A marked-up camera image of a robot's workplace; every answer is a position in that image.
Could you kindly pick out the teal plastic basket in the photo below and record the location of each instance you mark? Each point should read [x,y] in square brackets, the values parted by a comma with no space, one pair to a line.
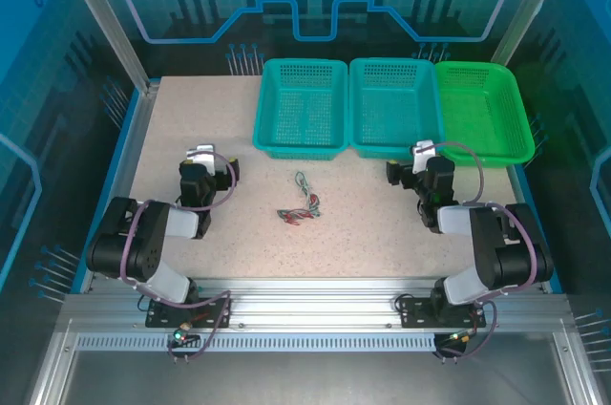
[396,109]
[301,109]

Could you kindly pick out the aluminium mounting rail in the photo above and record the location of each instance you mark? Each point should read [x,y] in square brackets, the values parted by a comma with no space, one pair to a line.
[310,309]

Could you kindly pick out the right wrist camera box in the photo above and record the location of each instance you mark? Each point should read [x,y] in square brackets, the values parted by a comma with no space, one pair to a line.
[422,153]

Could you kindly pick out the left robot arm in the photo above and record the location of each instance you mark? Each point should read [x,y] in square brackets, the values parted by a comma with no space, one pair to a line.
[143,252]

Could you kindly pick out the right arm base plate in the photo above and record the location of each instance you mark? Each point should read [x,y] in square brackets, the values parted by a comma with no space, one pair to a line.
[415,314]

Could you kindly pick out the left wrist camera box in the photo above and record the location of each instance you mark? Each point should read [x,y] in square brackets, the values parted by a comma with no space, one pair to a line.
[201,154]

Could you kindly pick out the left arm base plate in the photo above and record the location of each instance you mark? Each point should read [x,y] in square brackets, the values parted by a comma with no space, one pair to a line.
[215,314]

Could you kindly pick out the aluminium side rail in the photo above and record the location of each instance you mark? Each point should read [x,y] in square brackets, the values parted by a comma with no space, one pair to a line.
[134,147]

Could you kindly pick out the small connector with light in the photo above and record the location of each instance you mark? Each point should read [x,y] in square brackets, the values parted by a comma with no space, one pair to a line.
[456,339]
[180,335]

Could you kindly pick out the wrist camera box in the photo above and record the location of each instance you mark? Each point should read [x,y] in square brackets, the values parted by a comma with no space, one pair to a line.
[422,153]
[201,154]

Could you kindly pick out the aluminium frame post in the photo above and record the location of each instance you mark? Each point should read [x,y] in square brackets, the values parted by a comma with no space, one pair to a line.
[531,4]
[113,27]

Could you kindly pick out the green plastic basket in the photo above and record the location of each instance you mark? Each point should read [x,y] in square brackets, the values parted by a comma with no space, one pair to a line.
[487,109]

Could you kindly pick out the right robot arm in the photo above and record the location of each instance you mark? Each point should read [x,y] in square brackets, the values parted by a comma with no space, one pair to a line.
[506,257]

